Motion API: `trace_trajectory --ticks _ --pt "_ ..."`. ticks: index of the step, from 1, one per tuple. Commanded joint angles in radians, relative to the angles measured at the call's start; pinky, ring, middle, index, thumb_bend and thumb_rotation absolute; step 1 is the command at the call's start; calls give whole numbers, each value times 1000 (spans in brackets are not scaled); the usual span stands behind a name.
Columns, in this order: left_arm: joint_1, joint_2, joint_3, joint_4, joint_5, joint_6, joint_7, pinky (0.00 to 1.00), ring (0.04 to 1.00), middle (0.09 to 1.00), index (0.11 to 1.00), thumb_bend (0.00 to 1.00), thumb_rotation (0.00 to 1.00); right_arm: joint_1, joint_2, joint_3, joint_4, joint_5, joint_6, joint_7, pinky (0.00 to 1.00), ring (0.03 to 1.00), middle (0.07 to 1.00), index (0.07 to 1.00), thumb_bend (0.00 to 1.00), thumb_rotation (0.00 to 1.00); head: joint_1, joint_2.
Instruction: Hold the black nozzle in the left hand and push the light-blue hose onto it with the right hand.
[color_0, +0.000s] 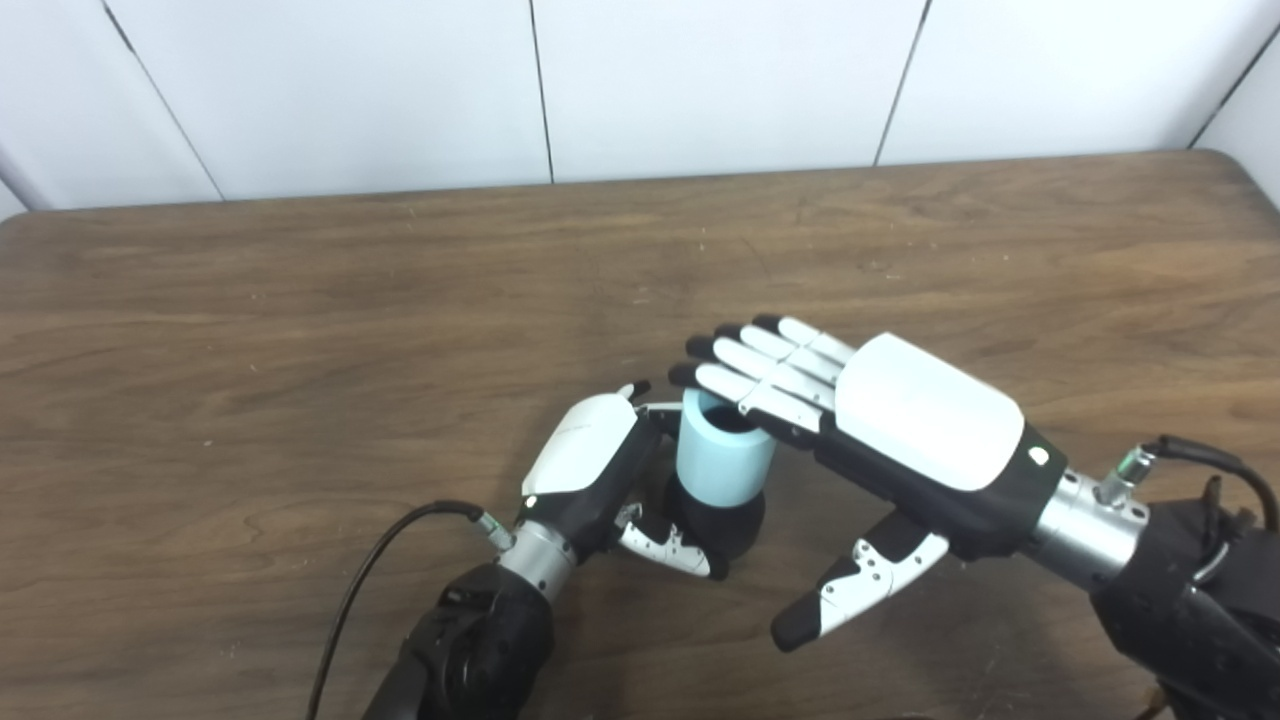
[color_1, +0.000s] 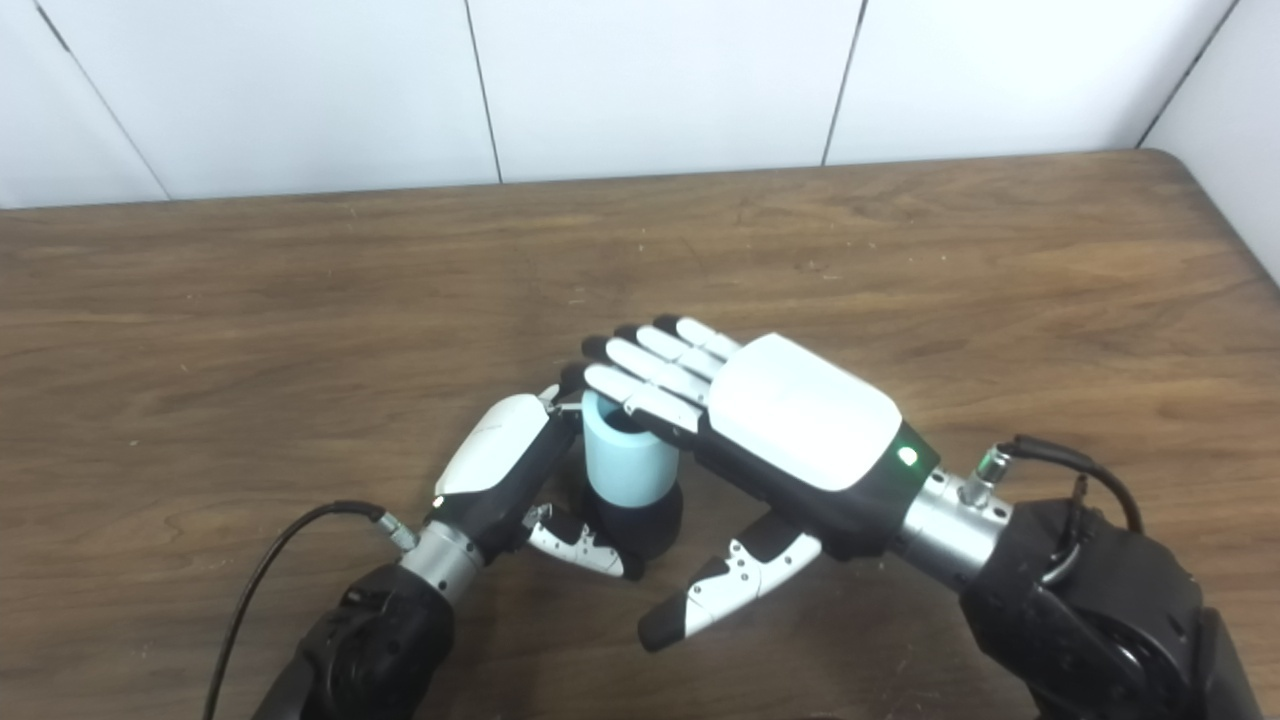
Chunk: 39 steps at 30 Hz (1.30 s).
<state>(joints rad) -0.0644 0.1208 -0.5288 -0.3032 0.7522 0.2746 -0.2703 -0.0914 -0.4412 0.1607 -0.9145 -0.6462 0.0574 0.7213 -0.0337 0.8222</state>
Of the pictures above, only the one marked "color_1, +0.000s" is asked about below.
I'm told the light-blue hose piece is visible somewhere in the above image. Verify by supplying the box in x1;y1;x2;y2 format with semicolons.
581;388;681;511

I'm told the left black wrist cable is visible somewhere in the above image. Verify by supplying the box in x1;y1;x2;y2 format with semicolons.
203;500;421;720

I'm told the right white-black robot hand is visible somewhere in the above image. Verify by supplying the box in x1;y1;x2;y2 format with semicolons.
580;315;943;654

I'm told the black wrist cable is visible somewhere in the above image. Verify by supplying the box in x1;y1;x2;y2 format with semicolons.
203;500;421;720
960;434;1146;586

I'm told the left white-black robot hand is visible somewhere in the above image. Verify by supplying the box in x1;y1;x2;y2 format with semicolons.
428;364;646;581

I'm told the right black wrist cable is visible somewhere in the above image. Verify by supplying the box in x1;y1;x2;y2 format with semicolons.
960;434;1146;586

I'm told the black flared nozzle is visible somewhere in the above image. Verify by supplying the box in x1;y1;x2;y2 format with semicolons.
580;480;686;576

